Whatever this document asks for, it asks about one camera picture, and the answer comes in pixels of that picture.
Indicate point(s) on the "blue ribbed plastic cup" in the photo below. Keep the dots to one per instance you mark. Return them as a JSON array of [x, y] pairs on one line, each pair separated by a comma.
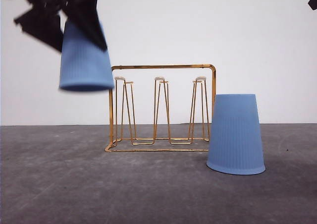
[[235, 138], [85, 64]]

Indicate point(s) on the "gold wire cup rack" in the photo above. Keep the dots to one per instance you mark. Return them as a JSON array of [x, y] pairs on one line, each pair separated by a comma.
[[161, 108]]

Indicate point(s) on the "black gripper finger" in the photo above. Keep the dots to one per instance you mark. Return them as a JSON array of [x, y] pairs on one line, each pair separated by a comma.
[[41, 24], [83, 20]]

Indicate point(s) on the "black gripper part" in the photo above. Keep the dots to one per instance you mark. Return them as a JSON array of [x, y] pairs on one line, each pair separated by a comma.
[[312, 4]]

